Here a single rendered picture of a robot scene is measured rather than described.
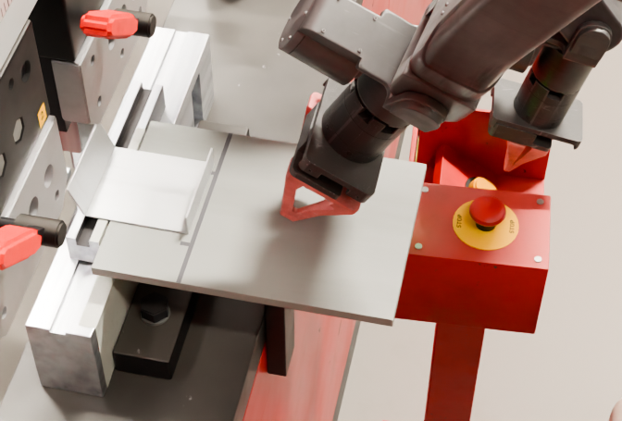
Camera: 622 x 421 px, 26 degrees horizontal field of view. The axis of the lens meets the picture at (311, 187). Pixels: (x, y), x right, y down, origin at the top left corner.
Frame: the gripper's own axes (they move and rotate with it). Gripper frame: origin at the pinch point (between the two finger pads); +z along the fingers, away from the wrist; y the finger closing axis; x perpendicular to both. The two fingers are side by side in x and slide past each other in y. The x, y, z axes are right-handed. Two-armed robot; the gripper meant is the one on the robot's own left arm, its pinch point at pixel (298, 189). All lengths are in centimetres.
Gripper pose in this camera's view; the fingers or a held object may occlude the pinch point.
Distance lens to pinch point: 116.8
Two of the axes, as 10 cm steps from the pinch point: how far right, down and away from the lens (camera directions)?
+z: -4.9, 5.0, 7.2
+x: 8.5, 4.7, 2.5
